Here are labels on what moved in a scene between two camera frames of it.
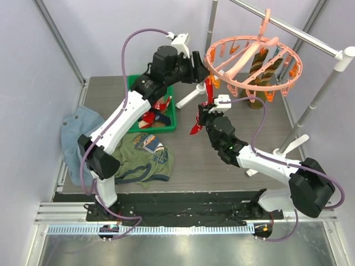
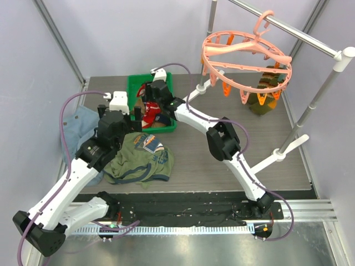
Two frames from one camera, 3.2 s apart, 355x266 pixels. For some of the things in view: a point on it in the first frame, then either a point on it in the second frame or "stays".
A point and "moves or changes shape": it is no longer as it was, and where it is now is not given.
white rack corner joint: x=345 y=58 stays
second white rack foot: x=276 y=152 stays
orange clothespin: x=284 y=91 to x=276 y=95
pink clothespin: x=234 y=91 to x=243 y=97
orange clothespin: x=270 y=96 to x=261 y=99
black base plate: x=182 y=208 stays
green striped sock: x=258 y=61 to x=267 y=80
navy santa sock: x=165 y=119 stays
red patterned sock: x=209 y=100 moves or changes shape
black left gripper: x=202 y=71 to x=135 y=126
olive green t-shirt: x=143 y=159 stays
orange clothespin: x=216 y=82 to x=226 y=89
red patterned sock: x=149 y=117 stays
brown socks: x=157 y=123 stays
